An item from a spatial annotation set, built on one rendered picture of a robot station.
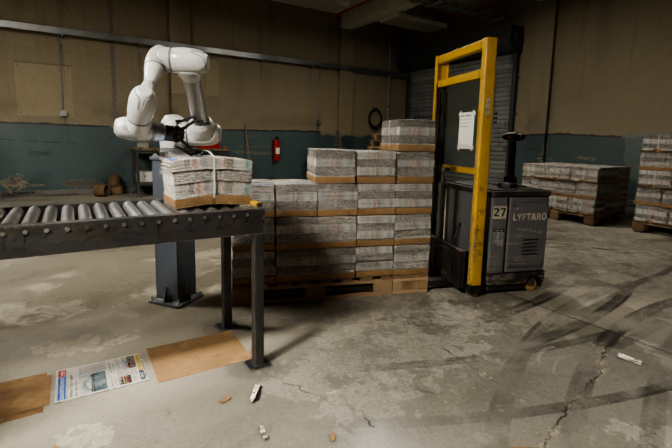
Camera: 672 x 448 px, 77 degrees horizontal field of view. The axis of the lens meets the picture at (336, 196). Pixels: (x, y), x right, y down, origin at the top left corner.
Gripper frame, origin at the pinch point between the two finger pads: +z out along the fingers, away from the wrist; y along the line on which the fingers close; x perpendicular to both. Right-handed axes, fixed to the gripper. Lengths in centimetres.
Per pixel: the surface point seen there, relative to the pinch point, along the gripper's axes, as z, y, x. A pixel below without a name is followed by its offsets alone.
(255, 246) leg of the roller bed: 19, 49, 29
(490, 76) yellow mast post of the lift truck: 184, -63, 17
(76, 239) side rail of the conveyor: -54, 45, 29
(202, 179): -4.8, 19.9, 15.3
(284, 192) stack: 66, 30, -43
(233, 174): 9.9, 16.6, 15.4
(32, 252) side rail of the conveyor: -68, 50, 29
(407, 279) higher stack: 160, 88, -13
